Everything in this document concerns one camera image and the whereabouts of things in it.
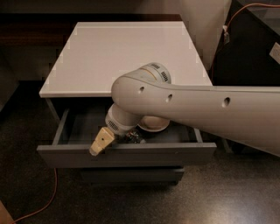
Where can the white cable plug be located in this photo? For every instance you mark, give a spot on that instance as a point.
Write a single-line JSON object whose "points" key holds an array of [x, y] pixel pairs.
{"points": [[226, 34]]}

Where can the grey bottom drawer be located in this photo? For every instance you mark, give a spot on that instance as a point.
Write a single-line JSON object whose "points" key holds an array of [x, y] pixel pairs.
{"points": [[132, 174]]}

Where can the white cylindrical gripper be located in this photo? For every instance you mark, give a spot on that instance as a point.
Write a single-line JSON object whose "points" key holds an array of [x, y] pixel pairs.
{"points": [[115, 125]]}

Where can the grey drawer cabinet white top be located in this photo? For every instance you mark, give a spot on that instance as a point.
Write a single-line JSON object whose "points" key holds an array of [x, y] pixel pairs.
{"points": [[97, 53]]}

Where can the beige ceramic bowl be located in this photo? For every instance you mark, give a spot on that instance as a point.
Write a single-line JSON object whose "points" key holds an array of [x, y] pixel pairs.
{"points": [[153, 123]]}

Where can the clear plastic water bottle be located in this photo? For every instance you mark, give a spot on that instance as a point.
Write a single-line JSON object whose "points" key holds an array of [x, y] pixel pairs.
{"points": [[134, 137]]}

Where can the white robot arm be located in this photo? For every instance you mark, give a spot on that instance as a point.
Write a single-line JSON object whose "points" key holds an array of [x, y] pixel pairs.
{"points": [[147, 92]]}

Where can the dark wooden bench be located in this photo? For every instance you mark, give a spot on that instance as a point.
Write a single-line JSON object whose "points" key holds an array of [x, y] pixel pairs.
{"points": [[53, 29]]}

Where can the grey top drawer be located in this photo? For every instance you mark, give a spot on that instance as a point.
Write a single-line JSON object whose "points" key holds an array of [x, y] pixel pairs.
{"points": [[81, 119]]}

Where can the grey drawer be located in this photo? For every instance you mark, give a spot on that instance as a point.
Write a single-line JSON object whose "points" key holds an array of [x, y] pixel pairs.
{"points": [[81, 119], [132, 174]]}

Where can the dark cabinet at right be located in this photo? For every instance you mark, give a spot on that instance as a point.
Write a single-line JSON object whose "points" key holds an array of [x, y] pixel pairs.
{"points": [[246, 78]]}

